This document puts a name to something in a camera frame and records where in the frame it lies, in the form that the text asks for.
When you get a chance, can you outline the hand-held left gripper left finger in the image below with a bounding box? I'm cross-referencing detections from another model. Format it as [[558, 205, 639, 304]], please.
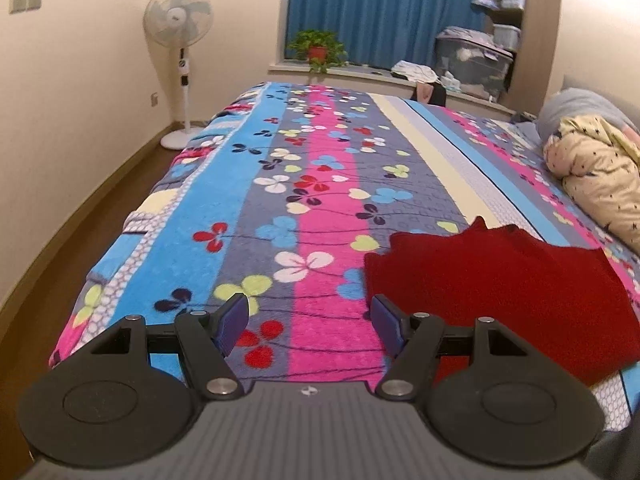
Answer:
[[86, 293, 250, 402]]

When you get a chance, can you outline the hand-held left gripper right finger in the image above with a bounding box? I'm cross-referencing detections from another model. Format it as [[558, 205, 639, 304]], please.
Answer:
[[370, 294, 532, 402]]

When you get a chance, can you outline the red knitted garment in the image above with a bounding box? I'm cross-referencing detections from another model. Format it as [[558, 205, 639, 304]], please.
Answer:
[[363, 216, 640, 387]]

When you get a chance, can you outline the white clothes pile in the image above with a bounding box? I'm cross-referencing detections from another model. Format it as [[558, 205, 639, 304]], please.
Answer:
[[391, 60, 441, 85]]

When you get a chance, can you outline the floral striped blanket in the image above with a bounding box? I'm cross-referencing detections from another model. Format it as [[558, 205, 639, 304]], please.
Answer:
[[47, 80, 640, 433]]

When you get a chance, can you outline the black bag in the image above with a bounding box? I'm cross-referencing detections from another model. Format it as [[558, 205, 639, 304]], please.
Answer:
[[411, 82, 447, 108]]

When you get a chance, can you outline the beige star-print quilt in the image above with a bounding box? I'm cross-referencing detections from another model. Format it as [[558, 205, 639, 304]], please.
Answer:
[[543, 114, 640, 255]]

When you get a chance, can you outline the clear plastic storage box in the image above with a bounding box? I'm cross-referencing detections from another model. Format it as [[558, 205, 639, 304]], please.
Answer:
[[433, 26, 515, 102]]

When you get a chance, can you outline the potted green plant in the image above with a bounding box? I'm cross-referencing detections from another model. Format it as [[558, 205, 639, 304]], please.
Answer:
[[285, 29, 349, 75]]

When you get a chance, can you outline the grey pillow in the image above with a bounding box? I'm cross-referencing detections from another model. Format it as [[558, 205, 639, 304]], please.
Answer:
[[536, 87, 640, 145]]

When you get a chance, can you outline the white standing fan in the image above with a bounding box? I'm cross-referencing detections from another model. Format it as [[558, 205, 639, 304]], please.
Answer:
[[143, 0, 214, 150]]

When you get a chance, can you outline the blue curtain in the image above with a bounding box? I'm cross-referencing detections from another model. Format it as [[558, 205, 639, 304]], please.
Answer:
[[284, 0, 493, 67]]

